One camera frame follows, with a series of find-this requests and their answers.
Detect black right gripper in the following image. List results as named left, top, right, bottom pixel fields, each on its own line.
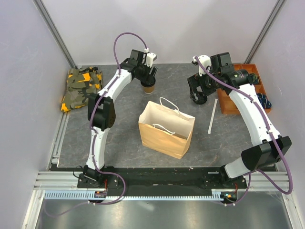
left=187, top=66, right=221, bottom=101

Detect black plastic cup lid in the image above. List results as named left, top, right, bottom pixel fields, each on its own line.
left=141, top=78, right=156, bottom=87

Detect brown paper coffee cup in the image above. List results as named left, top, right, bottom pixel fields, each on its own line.
left=142, top=85, right=154, bottom=94

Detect brown paper takeout bag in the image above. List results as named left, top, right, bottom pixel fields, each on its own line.
left=138, top=97, right=195, bottom=159

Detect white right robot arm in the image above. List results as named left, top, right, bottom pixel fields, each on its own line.
left=187, top=52, right=292, bottom=188

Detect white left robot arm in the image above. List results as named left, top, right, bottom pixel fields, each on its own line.
left=84, top=50, right=157, bottom=187

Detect orange compartment tray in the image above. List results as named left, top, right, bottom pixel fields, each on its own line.
left=215, top=63, right=272, bottom=115

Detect white paper-wrapped straw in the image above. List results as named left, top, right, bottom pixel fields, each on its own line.
left=207, top=99, right=218, bottom=135

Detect camouflage folded cloth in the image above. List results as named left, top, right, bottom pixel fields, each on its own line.
left=61, top=66, right=103, bottom=113

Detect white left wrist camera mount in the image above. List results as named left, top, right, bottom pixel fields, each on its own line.
left=144, top=48, right=157, bottom=67

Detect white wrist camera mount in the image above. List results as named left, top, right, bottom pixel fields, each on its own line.
left=144, top=48, right=157, bottom=67
left=192, top=55, right=211, bottom=76

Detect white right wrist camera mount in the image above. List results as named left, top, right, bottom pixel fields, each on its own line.
left=192, top=55, right=211, bottom=76

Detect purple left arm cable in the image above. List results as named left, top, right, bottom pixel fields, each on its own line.
left=42, top=32, right=150, bottom=217

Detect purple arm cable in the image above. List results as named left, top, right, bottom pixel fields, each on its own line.
left=42, top=32, right=150, bottom=217
left=194, top=56, right=294, bottom=207

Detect blue striped hair ties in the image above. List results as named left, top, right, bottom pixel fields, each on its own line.
left=256, top=93, right=273, bottom=109

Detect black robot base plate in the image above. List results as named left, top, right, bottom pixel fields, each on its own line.
left=77, top=166, right=247, bottom=190

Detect grey slotted cable duct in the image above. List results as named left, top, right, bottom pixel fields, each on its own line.
left=44, top=190, right=231, bottom=201

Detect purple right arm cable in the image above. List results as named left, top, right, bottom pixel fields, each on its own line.
left=194, top=56, right=294, bottom=207

